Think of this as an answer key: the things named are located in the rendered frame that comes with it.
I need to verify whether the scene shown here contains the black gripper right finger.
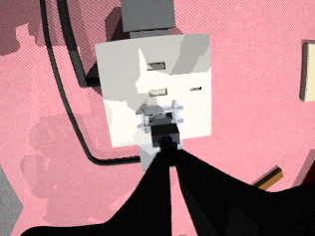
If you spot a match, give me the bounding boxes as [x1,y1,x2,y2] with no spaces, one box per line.
[174,149,315,236]

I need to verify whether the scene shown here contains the cream flat square slab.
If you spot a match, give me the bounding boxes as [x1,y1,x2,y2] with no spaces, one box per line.
[300,42,315,102]

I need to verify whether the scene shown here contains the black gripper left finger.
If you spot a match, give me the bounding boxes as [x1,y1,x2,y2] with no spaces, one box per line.
[20,150,172,236]

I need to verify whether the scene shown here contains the dark red box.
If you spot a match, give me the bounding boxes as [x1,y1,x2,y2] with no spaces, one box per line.
[302,161,315,185]

